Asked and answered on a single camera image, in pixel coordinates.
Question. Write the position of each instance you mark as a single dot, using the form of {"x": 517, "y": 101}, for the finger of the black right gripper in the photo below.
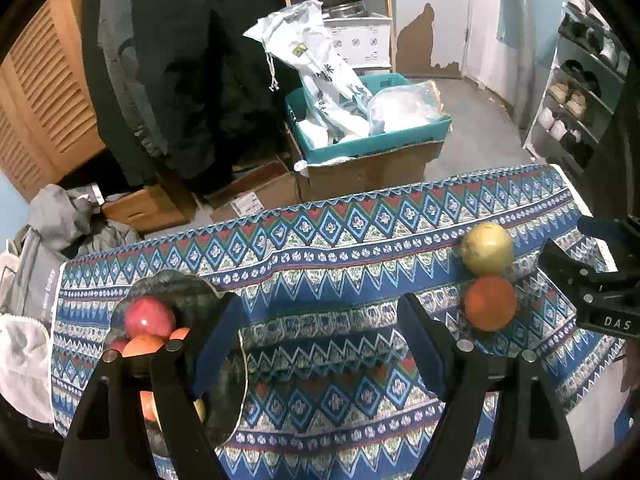
{"x": 621, "y": 235}
{"x": 565, "y": 272}

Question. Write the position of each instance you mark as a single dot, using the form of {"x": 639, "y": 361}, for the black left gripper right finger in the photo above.
{"x": 457, "y": 373}

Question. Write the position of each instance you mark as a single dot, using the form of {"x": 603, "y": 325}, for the red apple lower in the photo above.
{"x": 118, "y": 344}

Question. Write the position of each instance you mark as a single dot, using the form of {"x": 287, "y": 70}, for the red apple upper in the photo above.
{"x": 148, "y": 316}

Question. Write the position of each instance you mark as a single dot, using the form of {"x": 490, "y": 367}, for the teal plastic bin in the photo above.
{"x": 316, "y": 149}

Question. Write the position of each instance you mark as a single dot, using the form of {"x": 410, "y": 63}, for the glossy orange fruit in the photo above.
{"x": 490, "y": 303}

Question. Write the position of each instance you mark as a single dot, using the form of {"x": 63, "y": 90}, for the grey bag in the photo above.
{"x": 61, "y": 225}

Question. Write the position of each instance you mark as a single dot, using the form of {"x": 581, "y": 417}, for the dark glass fruit plate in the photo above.
{"x": 189, "y": 297}

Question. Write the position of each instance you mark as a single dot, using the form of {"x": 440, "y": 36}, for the shoe rack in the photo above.
{"x": 587, "y": 75}

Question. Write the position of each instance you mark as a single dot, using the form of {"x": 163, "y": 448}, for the dark orange fruit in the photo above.
{"x": 179, "y": 333}

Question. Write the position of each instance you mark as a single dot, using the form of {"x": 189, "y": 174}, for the patterned blue tablecloth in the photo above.
{"x": 332, "y": 390}

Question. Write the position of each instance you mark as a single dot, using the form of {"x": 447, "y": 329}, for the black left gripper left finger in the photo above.
{"x": 182, "y": 370}

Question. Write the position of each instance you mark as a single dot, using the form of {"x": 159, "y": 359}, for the white patterned bag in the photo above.
{"x": 336, "y": 99}

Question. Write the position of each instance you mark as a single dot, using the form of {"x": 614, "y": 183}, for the wooden louvered door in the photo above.
{"x": 48, "y": 123}

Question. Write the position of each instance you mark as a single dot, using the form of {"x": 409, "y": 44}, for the wooden drawer box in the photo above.
{"x": 153, "y": 208}

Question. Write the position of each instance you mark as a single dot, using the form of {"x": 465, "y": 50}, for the orange fruit with stem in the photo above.
{"x": 141, "y": 345}

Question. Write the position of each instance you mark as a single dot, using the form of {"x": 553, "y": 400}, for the white cloth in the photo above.
{"x": 26, "y": 367}

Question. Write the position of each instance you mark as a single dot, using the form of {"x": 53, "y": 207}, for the hanging dark clothes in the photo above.
{"x": 180, "y": 91}

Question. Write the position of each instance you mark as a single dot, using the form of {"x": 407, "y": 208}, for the red apple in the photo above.
{"x": 148, "y": 316}
{"x": 118, "y": 344}

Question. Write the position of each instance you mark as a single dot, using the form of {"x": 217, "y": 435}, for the clear plastic bag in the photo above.
{"x": 405, "y": 107}

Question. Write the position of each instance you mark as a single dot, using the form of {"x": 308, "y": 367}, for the white patterned storage box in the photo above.
{"x": 363, "y": 41}

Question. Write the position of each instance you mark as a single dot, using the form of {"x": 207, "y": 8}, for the yellow-green fruit in plate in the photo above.
{"x": 198, "y": 404}

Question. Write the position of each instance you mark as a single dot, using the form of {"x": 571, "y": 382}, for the large cardboard box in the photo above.
{"x": 405, "y": 165}

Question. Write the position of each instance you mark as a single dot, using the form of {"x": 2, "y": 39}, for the small cardboard box with label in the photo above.
{"x": 269, "y": 186}

